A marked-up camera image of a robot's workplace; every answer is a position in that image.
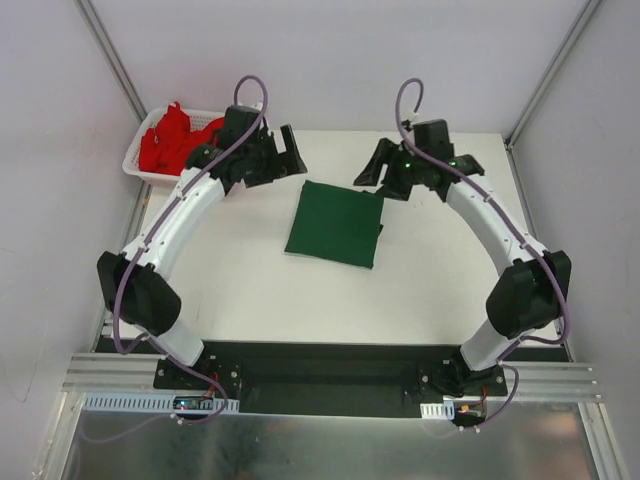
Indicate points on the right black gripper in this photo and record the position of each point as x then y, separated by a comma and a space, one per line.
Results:
391, 167

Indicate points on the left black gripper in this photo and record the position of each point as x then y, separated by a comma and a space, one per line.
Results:
273, 163

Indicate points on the green t shirt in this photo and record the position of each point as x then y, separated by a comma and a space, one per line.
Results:
336, 224

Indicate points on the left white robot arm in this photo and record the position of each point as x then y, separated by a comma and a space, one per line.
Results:
135, 282

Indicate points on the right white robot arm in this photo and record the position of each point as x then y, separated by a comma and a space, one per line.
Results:
533, 281

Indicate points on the red t shirt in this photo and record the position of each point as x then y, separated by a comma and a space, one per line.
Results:
165, 148

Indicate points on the white plastic basket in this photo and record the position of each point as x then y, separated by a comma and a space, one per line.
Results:
130, 162

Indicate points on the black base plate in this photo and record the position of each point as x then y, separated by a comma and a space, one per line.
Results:
386, 381

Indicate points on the right aluminium frame post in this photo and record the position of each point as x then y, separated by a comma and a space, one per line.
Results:
578, 27

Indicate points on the aluminium frame post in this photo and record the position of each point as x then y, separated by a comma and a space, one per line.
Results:
102, 38
578, 27

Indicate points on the left aluminium frame post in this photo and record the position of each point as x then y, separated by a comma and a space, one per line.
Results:
102, 38

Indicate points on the right white cable duct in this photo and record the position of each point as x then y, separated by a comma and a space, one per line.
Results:
438, 411

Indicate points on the white cable duct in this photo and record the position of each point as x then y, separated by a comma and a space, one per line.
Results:
158, 403
438, 411

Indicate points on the right aluminium rail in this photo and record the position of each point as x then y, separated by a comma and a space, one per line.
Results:
557, 382

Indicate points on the aluminium rail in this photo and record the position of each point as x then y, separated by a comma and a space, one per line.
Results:
557, 382
110, 372

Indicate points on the left white cable duct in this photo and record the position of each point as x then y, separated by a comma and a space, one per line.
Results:
158, 403

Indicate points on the left aluminium rail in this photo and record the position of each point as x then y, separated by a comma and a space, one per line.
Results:
110, 372

